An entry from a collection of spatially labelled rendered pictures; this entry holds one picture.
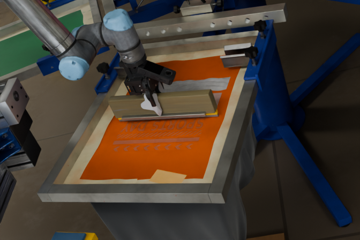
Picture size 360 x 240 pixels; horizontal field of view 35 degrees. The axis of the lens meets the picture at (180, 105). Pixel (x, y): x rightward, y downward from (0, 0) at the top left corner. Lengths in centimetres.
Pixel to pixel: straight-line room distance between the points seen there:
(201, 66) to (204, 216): 59
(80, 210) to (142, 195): 164
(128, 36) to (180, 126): 34
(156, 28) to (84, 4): 77
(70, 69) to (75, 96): 256
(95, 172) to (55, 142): 202
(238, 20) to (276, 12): 14
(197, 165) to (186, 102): 23
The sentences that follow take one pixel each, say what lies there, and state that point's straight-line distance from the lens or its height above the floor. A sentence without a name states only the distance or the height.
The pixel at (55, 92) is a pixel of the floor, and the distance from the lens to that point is 430.
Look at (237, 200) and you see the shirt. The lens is 181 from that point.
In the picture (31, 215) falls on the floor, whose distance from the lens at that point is 333.
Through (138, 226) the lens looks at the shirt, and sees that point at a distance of 184.
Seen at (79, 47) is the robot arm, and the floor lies 133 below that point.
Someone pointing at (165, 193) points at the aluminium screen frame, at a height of 99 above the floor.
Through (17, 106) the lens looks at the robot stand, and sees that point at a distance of 184.
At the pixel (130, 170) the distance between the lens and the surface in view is 170.
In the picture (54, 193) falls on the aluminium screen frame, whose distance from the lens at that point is 171.
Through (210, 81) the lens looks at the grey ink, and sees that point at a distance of 192.
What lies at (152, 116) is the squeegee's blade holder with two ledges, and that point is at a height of 99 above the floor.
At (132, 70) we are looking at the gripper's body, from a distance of 173.
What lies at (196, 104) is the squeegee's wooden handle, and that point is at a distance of 173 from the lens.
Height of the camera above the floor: 200
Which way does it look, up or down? 34 degrees down
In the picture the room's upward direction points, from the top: 21 degrees counter-clockwise
